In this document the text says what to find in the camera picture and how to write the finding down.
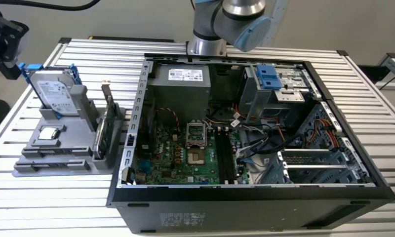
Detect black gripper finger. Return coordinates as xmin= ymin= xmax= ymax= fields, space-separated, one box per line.
xmin=0 ymin=18 xmax=31 ymax=80

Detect green motherboard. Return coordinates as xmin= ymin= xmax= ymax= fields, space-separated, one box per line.
xmin=135 ymin=118 xmax=251 ymax=185

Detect red black twisted wire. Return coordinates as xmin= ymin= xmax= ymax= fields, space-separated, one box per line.
xmin=155 ymin=107 xmax=181 ymax=131

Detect metal socket cover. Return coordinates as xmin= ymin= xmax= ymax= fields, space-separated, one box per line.
xmin=186 ymin=119 xmax=207 ymax=148

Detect blue disk bay latch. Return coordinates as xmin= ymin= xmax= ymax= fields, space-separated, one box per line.
xmin=255 ymin=64 xmax=282 ymax=90

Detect thick black cable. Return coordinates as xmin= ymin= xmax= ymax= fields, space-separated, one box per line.
xmin=0 ymin=0 xmax=101 ymax=12

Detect silver CPU chip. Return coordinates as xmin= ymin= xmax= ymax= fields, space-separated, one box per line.
xmin=39 ymin=127 xmax=59 ymax=140

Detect silver expansion slot cover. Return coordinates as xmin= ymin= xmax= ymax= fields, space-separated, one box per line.
xmin=283 ymin=164 xmax=351 ymax=184
xmin=278 ymin=149 xmax=343 ymax=165

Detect hard disk blue carrier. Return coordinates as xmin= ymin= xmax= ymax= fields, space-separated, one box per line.
xmin=19 ymin=63 xmax=83 ymax=117

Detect black cable bundle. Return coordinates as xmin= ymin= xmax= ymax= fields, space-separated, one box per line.
xmin=236 ymin=133 xmax=306 ymax=160

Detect orange red power wires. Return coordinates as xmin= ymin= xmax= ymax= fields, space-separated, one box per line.
xmin=307 ymin=118 xmax=343 ymax=152

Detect green graphics card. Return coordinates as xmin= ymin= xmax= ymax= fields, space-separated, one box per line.
xmin=92 ymin=79 xmax=119 ymax=160

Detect CPU socket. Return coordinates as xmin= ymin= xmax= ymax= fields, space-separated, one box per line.
xmin=187 ymin=148 xmax=207 ymax=166

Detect silver disk bay cage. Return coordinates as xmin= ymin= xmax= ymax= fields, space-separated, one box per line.
xmin=239 ymin=63 xmax=319 ymax=124

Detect black PC case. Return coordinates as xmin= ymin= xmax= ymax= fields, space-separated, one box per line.
xmin=105 ymin=53 xmax=395 ymax=234

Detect grey power supply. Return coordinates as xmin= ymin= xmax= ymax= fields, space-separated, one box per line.
xmin=147 ymin=63 xmax=212 ymax=124

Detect multicolour power wire bundle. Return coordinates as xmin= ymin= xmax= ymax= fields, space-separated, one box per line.
xmin=206 ymin=106 xmax=251 ymax=130

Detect grey parts rack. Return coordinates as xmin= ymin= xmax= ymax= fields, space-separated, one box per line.
xmin=12 ymin=85 xmax=125 ymax=178

